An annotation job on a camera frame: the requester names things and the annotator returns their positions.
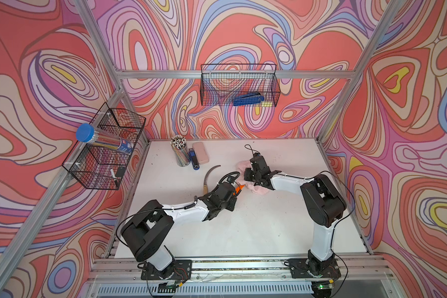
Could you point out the back wire basket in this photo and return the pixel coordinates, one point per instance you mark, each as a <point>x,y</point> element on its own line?
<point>222,82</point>

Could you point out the blue capped pencil tube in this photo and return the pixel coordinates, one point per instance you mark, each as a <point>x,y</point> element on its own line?
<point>88,134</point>

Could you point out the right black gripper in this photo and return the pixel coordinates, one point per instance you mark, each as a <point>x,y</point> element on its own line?
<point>247,174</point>

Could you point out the blue black stapler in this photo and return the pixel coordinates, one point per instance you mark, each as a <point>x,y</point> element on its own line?
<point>194,160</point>

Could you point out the blue tool in basket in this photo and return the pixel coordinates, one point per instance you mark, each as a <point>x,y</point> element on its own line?
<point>248,99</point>

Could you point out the left wire basket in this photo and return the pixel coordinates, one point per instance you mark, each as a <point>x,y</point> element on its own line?
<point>98,167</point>

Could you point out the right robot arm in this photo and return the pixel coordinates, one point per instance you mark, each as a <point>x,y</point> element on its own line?
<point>323,201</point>

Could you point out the pink terry rag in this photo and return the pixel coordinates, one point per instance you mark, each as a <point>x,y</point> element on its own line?
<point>241,167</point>

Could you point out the aluminium front rail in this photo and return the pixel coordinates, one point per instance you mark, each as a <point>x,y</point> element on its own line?
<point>354,276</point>

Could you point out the pink eraser block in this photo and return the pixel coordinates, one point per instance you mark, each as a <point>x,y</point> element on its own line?
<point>201,153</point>

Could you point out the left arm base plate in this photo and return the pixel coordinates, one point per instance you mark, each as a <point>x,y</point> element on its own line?
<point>177,270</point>

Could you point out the pencil cup on table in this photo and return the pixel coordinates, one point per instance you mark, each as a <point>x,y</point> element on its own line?
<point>179,146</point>

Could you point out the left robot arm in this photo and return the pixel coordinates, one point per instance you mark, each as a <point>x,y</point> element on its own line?
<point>145,231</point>

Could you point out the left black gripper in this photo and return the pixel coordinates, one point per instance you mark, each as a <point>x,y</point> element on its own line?
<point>233,200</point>

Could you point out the wire basket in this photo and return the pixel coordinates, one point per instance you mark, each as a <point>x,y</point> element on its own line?
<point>98,167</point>
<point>222,82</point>

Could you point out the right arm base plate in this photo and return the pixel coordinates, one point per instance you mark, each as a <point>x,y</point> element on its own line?
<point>303,268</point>

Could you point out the orange handled sickle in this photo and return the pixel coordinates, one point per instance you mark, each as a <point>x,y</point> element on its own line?
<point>239,188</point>

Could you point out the yellow block in basket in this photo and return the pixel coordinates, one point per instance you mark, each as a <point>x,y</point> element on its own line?
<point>266,105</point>

